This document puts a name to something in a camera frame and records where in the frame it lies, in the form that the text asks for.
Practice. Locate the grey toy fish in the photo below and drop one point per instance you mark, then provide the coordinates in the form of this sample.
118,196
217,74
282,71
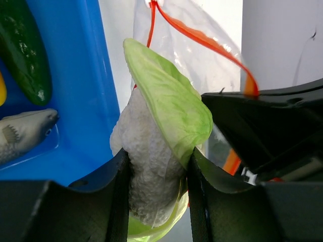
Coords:
22,132

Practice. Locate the dark green cucumber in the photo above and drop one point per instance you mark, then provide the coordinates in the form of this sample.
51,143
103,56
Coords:
23,52

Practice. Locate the blue plastic bin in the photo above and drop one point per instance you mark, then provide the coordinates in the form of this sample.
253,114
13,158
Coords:
83,93

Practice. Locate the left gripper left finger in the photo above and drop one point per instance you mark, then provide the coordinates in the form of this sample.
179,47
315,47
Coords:
92,208

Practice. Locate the white cauliflower with leaves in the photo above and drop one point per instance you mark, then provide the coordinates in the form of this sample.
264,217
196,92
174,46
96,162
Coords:
161,141

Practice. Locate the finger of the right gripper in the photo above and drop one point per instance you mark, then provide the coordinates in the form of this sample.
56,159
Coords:
278,134

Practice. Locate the clear zip top bag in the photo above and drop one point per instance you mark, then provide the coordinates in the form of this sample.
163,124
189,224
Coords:
186,66

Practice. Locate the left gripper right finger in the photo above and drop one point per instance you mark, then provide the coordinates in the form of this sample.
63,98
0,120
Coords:
225,208

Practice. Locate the yellow orange mango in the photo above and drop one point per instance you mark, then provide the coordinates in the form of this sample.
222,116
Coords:
3,90

